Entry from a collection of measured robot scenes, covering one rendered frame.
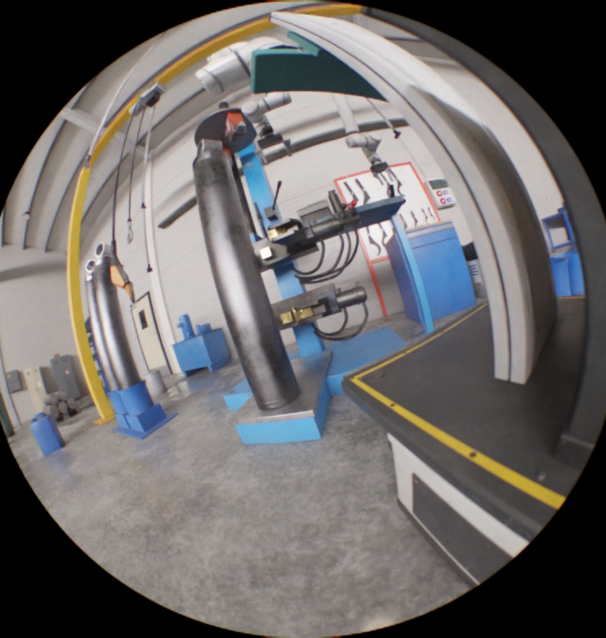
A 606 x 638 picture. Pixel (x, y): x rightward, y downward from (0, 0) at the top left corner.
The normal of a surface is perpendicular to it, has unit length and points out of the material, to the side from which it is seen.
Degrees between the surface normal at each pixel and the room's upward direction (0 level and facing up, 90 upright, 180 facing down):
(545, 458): 0
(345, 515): 0
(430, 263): 90
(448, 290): 90
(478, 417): 0
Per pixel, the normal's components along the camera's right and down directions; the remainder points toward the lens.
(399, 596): -0.31, -0.95
